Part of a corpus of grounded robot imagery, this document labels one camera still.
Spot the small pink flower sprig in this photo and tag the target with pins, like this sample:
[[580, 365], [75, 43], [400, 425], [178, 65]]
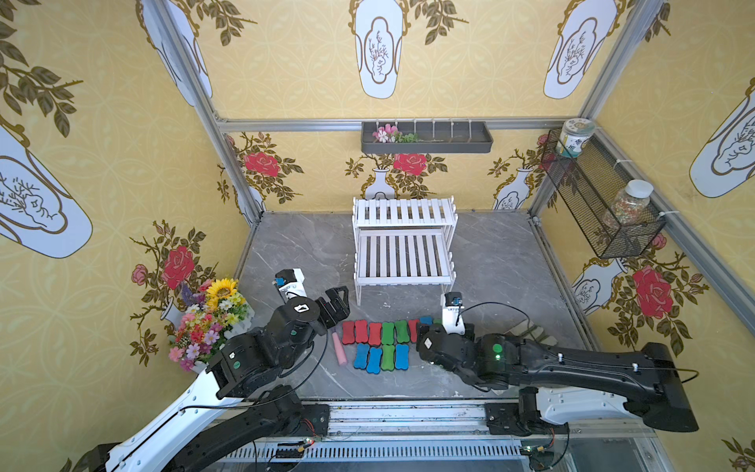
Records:
[[391, 134]]

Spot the grey work glove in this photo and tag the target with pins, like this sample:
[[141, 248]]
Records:
[[533, 332]]

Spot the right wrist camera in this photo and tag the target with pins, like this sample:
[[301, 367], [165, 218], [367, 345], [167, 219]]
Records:
[[452, 306]]

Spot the dark grey wall tray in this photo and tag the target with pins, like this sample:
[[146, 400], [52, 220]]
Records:
[[436, 136]]

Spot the red eraser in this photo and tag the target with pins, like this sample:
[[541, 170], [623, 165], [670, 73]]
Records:
[[361, 331], [375, 338], [413, 329], [348, 333]]

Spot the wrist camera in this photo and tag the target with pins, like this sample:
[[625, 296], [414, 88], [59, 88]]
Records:
[[290, 284], [452, 306]]

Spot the white slotted cable duct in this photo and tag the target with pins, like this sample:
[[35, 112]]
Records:
[[375, 451]]

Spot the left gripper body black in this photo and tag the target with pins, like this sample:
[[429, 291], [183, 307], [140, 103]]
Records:
[[329, 304]]

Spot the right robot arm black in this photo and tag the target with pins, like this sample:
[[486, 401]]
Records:
[[558, 385]]

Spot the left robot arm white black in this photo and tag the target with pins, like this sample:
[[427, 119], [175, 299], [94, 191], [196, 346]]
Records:
[[238, 399]]

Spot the clear jar white lid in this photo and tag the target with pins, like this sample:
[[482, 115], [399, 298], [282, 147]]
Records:
[[629, 204]]

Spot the green eraser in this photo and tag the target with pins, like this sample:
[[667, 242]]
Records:
[[402, 332], [388, 334], [388, 358]]

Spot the black wire wall basket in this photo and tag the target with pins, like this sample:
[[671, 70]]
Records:
[[588, 185]]

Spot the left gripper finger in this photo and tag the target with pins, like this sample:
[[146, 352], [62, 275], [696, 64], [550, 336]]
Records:
[[342, 293], [330, 312]]

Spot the purple garden fork pink handle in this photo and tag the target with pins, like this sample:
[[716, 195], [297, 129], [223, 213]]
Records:
[[339, 350]]

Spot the flower arrangement white fence planter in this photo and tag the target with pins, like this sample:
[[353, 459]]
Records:
[[213, 314]]

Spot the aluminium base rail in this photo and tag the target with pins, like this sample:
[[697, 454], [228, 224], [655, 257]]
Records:
[[352, 420]]

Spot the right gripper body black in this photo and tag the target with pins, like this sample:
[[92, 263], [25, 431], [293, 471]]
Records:
[[429, 342]]

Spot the white two-tier slatted shelf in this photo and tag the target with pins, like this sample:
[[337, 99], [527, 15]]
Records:
[[404, 242]]

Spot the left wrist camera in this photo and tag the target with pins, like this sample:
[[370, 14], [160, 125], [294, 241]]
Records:
[[290, 284]]

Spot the jar with green label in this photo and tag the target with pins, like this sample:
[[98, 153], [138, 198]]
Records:
[[575, 134]]

